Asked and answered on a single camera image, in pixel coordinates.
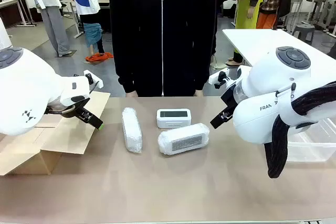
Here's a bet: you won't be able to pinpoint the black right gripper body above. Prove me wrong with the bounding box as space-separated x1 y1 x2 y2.
220 86 238 114

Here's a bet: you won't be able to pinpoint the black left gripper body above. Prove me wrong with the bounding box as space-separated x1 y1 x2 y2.
61 98 91 119

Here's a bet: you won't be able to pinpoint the narrow bubble-wrapped clock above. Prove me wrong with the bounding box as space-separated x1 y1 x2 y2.
122 107 143 154

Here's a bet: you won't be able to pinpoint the bubble-wrapped clock with visible grille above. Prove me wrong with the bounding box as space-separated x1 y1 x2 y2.
157 122 210 156

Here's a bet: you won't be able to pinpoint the unwrapped white digital clock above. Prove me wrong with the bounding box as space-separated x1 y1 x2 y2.
156 108 192 129

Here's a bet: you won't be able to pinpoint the open cardboard box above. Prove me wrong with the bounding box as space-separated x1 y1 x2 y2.
0 91 111 176

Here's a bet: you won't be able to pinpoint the orange cloth on floor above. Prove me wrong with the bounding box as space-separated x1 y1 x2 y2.
85 52 114 64

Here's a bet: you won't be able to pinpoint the teal trousers on mannequin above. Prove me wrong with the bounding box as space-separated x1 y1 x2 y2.
83 22 103 49

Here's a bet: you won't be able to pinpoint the grey trousers on mannequin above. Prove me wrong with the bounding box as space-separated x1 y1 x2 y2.
40 5 72 57

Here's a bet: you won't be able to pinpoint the yellow apron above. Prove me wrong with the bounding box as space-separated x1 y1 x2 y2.
235 0 264 30

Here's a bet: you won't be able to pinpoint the orange trousers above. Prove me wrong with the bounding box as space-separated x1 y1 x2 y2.
256 11 278 30

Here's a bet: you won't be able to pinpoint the clear plastic bin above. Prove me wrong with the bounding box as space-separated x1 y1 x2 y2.
287 118 336 163

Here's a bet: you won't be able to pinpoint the person in black hoodie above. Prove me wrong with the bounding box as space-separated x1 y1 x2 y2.
109 0 218 98

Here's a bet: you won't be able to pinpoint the grey plastic step stool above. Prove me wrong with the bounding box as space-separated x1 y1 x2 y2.
292 23 316 46

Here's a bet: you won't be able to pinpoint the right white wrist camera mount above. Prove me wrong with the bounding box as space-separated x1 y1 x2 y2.
208 68 239 90

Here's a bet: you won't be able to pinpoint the black sleeved cable bundle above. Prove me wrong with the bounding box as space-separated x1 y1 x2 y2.
264 81 336 179

